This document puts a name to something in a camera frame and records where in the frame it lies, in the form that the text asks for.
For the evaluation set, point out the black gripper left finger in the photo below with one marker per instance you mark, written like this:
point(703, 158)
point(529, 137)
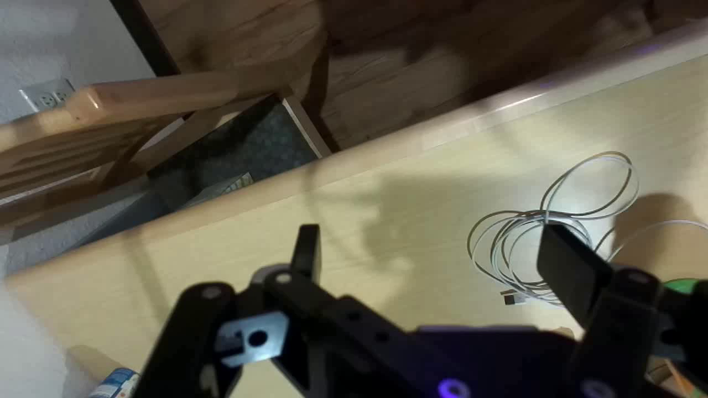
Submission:
point(200, 332)

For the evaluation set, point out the light wooden dining table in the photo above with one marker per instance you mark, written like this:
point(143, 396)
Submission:
point(411, 223)

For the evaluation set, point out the white wall outlet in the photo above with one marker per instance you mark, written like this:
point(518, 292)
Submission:
point(46, 95)

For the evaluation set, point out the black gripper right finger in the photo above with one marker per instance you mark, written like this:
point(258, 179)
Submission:
point(581, 280)

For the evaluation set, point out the light wooden slat-back chair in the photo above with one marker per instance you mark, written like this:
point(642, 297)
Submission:
point(147, 101)

